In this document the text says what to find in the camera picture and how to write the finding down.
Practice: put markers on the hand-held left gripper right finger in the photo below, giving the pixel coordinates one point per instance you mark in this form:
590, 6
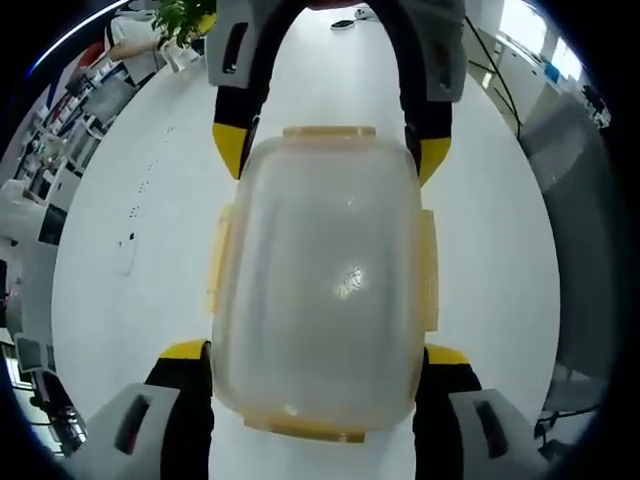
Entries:
440, 425

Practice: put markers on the green potted plant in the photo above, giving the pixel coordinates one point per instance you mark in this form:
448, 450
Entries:
177, 20

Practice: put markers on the small white object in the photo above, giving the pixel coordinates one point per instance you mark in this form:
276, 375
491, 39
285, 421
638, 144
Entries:
364, 13

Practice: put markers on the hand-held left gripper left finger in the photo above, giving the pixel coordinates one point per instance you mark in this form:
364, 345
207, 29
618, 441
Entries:
180, 415

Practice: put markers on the small dark device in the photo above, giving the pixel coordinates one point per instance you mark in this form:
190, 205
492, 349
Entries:
342, 24

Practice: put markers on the clear plastic buckle box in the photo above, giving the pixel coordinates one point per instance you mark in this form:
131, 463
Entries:
325, 250

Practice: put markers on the white storage shelves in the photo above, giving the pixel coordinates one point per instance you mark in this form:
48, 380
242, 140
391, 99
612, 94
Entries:
65, 145

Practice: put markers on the white plant pot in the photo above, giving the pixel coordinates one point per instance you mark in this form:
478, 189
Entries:
178, 57

